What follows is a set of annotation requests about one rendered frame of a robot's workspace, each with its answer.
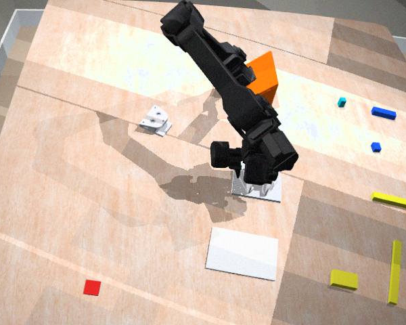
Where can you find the blue rectangular block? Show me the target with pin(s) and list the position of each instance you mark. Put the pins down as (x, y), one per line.
(383, 113)

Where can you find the small blue cube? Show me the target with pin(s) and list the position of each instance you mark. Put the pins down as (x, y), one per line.
(375, 146)

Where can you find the yellow long bar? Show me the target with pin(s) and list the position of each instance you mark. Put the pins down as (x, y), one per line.
(393, 293)

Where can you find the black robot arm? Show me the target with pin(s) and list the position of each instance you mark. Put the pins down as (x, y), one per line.
(223, 65)

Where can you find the small teal block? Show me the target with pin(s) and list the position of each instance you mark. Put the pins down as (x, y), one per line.
(341, 102)

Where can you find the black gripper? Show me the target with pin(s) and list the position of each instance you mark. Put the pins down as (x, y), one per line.
(222, 156)

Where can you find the white flat rectangular plate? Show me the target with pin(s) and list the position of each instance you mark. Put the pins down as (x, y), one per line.
(243, 254)

